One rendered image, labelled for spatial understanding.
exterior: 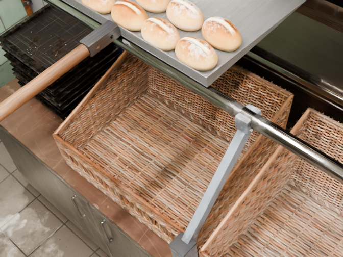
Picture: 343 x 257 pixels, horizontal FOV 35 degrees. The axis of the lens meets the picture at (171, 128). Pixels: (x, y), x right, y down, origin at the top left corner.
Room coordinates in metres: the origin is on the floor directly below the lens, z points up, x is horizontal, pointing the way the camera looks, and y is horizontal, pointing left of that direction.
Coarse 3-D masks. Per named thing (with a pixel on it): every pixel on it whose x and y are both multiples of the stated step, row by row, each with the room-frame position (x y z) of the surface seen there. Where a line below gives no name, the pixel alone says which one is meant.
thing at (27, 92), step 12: (84, 48) 0.90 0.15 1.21; (60, 60) 0.88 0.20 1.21; (72, 60) 0.88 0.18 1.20; (48, 72) 0.85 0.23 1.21; (60, 72) 0.85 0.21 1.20; (36, 84) 0.82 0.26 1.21; (48, 84) 0.83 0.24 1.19; (12, 96) 0.80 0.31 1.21; (24, 96) 0.80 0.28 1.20; (0, 108) 0.77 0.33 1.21; (12, 108) 0.78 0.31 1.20; (0, 120) 0.76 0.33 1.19
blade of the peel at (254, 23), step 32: (64, 0) 1.12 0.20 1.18; (128, 0) 1.08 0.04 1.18; (192, 0) 1.03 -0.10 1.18; (224, 0) 1.01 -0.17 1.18; (256, 0) 0.99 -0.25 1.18; (288, 0) 0.97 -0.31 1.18; (128, 32) 0.93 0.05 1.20; (192, 32) 0.92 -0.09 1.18; (256, 32) 0.88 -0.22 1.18; (224, 64) 0.79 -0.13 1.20
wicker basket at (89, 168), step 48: (96, 96) 1.21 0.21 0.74; (144, 96) 1.31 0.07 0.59; (192, 96) 1.20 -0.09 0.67; (240, 96) 1.08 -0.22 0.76; (288, 96) 0.97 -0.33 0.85; (96, 144) 1.14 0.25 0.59; (144, 144) 1.10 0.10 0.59; (192, 144) 1.07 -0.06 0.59; (144, 192) 0.92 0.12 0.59; (192, 192) 0.89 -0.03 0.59; (240, 192) 0.82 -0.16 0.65
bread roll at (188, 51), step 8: (184, 40) 0.84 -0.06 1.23; (192, 40) 0.84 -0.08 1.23; (200, 40) 0.83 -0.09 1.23; (176, 48) 0.85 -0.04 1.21; (184, 48) 0.83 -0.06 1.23; (192, 48) 0.82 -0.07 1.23; (200, 48) 0.81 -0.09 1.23; (208, 48) 0.81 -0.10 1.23; (184, 56) 0.82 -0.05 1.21; (192, 56) 0.81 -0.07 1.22; (200, 56) 0.80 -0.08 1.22; (208, 56) 0.80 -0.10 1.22; (216, 56) 0.81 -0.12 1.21; (192, 64) 0.80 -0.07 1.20; (200, 64) 0.79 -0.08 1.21; (208, 64) 0.79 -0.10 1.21
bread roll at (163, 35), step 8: (144, 24) 0.93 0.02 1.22; (152, 24) 0.91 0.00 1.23; (160, 24) 0.90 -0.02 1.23; (168, 24) 0.90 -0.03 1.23; (144, 32) 0.91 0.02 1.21; (152, 32) 0.90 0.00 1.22; (160, 32) 0.89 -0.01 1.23; (168, 32) 0.88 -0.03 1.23; (176, 32) 0.89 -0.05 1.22; (152, 40) 0.89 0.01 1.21; (160, 40) 0.88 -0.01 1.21; (168, 40) 0.87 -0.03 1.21; (176, 40) 0.88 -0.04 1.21; (160, 48) 0.87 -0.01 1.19; (168, 48) 0.87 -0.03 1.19
